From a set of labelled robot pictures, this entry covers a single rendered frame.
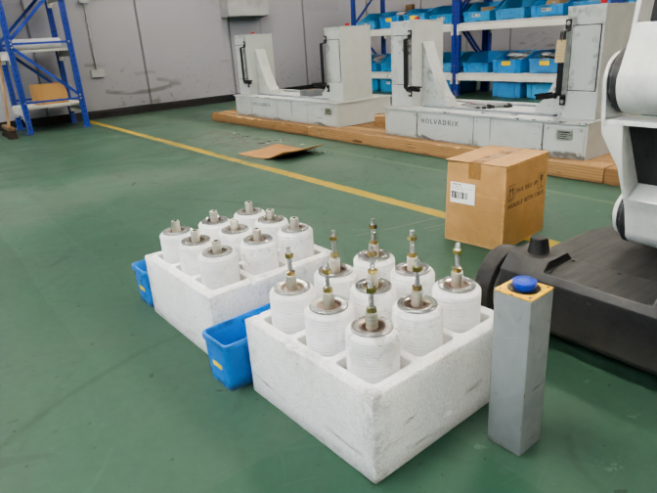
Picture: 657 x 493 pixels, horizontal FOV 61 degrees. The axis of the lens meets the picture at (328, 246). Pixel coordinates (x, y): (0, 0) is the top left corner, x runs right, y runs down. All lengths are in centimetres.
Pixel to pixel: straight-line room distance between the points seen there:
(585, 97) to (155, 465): 258
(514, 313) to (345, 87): 351
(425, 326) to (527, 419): 24
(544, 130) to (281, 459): 242
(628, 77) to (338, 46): 320
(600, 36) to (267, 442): 247
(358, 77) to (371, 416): 367
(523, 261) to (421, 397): 51
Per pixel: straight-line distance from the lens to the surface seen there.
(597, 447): 118
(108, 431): 128
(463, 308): 111
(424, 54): 384
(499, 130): 330
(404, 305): 104
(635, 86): 131
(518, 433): 109
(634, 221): 148
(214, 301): 134
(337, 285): 117
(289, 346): 109
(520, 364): 101
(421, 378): 101
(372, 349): 95
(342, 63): 432
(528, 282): 98
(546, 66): 626
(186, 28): 763
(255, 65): 552
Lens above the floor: 73
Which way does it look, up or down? 21 degrees down
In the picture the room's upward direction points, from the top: 4 degrees counter-clockwise
